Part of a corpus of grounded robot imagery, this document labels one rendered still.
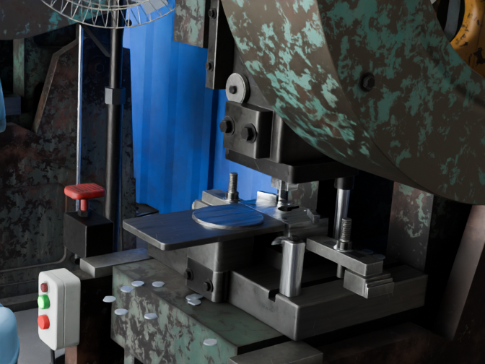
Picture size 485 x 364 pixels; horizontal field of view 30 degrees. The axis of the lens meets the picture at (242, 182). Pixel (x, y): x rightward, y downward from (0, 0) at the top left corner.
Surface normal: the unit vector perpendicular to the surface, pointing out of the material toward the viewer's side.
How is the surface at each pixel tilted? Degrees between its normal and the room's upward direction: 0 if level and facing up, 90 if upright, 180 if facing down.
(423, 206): 90
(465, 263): 73
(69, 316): 90
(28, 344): 0
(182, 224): 0
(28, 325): 0
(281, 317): 90
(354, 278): 90
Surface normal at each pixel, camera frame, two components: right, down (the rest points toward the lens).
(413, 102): 0.60, 0.25
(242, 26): -0.75, 0.51
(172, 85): 0.00, 0.26
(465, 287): -0.75, -0.18
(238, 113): -0.80, 0.11
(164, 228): 0.07, -0.96
